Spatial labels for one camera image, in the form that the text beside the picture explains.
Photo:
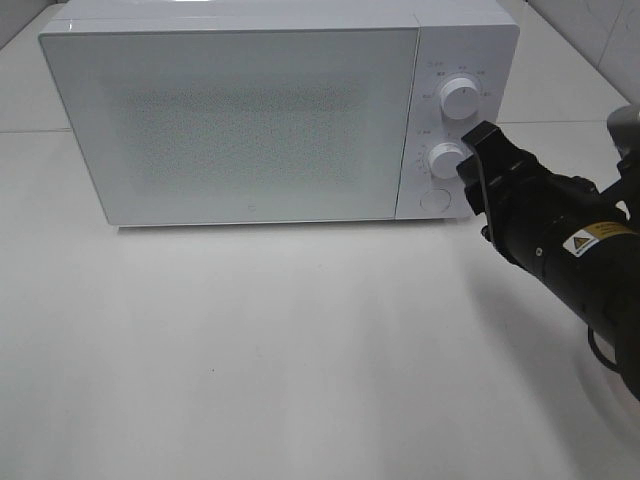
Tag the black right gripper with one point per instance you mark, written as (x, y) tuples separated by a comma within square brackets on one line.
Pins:
[(544, 221)]

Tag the round door release button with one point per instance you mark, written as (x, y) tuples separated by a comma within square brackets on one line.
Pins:
[(436, 201)]

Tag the white microwave door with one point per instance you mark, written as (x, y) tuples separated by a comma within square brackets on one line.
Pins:
[(248, 127)]

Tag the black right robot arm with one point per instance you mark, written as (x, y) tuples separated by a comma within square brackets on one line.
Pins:
[(602, 287)]

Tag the lower white control knob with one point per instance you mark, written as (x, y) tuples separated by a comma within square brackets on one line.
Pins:
[(444, 158)]

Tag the white control knob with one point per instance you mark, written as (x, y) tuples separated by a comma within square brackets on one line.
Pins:
[(444, 158), (459, 96)]

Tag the upper white control knob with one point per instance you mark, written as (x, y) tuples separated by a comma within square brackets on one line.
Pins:
[(459, 96)]

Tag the white microwave oven body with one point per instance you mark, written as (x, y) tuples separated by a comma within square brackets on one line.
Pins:
[(477, 38)]

